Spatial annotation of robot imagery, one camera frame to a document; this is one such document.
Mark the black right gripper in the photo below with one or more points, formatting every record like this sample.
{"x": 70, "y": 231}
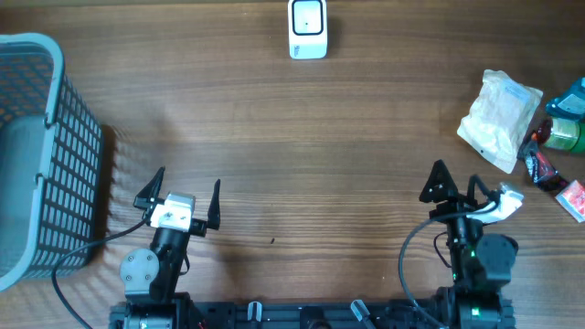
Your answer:
{"x": 449, "y": 191}

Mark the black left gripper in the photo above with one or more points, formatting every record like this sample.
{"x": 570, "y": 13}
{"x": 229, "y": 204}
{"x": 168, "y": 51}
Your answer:
{"x": 145, "y": 197}

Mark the white snack pouch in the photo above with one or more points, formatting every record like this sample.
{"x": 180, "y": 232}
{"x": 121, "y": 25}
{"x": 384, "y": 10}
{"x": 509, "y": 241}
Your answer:
{"x": 498, "y": 119}

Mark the dark red snack packet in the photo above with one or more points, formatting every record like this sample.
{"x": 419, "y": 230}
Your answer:
{"x": 541, "y": 171}

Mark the red Kleenex tissue pack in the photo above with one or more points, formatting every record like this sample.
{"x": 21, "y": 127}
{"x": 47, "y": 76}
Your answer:
{"x": 571, "y": 198}

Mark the green lidded jar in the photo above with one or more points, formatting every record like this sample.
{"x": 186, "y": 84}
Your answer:
{"x": 564, "y": 135}

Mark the teal Listerine mouthwash bottle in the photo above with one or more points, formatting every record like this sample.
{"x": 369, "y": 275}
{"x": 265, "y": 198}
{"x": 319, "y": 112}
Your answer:
{"x": 570, "y": 104}

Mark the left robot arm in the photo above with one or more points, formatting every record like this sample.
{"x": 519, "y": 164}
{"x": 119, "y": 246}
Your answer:
{"x": 150, "y": 275}

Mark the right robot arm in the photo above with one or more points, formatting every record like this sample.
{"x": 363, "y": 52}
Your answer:
{"x": 481, "y": 263}

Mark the white barcode scanner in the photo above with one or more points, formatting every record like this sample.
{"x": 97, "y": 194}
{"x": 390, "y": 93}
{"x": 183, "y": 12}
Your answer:
{"x": 307, "y": 29}

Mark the grey plastic mesh basket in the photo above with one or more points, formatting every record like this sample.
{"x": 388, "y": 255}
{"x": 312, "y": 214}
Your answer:
{"x": 51, "y": 152}

